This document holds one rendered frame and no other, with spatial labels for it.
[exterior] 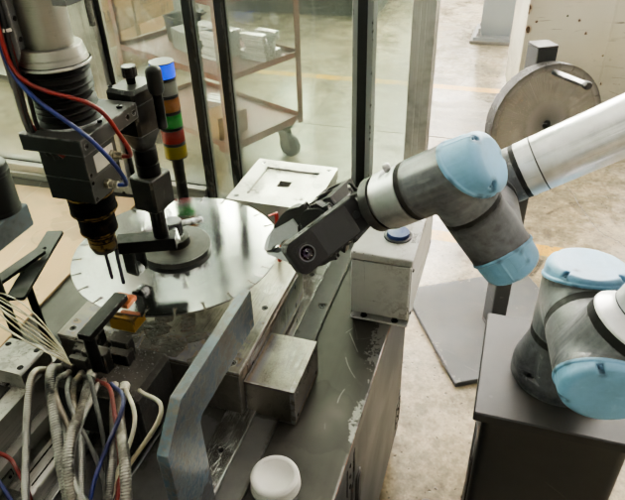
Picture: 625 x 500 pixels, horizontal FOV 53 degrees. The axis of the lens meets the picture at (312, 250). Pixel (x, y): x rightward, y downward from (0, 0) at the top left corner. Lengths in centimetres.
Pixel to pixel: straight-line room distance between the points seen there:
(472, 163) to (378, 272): 45
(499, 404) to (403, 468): 86
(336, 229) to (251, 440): 37
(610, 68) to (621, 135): 319
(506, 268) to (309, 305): 51
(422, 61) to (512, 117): 62
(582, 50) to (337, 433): 325
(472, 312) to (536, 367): 129
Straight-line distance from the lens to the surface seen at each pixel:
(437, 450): 193
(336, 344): 112
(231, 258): 99
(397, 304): 113
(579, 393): 88
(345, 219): 78
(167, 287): 95
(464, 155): 70
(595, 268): 98
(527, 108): 182
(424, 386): 209
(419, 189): 72
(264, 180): 131
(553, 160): 85
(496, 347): 115
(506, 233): 76
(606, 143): 85
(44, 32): 73
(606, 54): 400
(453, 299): 240
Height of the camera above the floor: 152
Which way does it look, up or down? 35 degrees down
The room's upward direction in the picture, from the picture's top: 2 degrees counter-clockwise
